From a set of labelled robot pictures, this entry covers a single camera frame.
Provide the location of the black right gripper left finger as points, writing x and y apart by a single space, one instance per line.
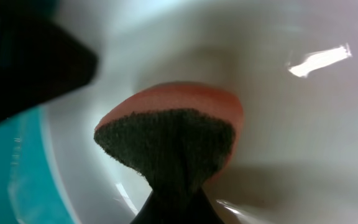
39 62

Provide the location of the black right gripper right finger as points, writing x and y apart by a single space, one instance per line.
198 211

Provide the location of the light blue plate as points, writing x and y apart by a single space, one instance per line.
293 65

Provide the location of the teal plastic tray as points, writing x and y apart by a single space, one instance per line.
28 193

